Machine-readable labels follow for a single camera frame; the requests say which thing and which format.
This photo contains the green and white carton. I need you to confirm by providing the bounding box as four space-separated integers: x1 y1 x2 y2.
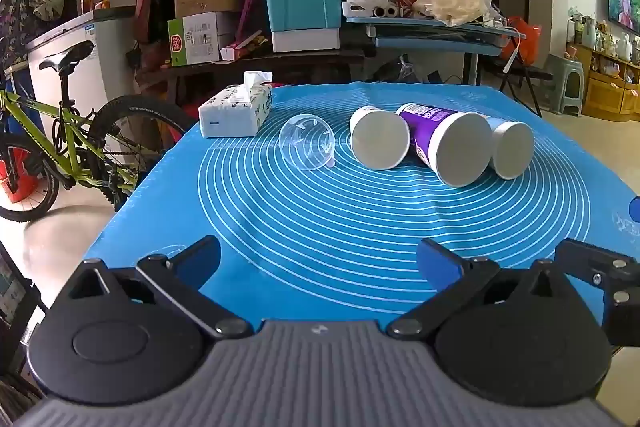
167 11 236 68

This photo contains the plain white paper cup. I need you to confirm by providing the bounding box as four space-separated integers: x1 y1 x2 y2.
348 105 412 171

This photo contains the television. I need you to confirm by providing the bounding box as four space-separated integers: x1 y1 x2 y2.
606 0 640 35

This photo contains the white tissue pack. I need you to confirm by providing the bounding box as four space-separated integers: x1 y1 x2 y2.
198 71 274 138

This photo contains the dark low table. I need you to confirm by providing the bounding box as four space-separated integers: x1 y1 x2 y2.
135 47 377 98

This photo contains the white and light-blue paper cup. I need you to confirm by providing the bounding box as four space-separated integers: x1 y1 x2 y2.
482 116 535 180

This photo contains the black folding chair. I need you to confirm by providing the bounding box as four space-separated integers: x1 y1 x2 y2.
492 62 553 118

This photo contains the purple paper cup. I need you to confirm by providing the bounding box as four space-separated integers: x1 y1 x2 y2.
395 102 494 188

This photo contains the red bucket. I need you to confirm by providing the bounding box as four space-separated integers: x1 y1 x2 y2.
0 147 51 204

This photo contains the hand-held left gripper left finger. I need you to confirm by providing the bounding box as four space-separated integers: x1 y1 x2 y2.
67 235 253 341

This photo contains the white chest freezer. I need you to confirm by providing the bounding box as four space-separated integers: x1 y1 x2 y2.
25 8 138 148

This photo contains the clear plastic cup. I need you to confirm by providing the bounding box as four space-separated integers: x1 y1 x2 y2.
279 114 337 172

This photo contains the blue desk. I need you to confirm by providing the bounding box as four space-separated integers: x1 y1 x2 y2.
344 14 527 88

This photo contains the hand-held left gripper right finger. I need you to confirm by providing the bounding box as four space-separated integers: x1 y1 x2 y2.
386 238 577 341

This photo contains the grey-green plastic stool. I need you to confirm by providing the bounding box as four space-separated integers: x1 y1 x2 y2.
542 54 585 116

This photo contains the white flat box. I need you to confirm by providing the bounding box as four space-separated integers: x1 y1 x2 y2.
271 28 341 54

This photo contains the green bicycle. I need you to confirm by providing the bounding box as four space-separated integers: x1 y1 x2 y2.
0 39 201 223

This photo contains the orange plastic bag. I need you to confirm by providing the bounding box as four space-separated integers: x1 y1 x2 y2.
507 17 542 62

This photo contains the blue silicone baking mat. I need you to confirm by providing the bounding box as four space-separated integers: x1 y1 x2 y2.
80 82 640 324

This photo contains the wooden cabinet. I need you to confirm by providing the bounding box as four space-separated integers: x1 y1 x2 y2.
575 44 640 122

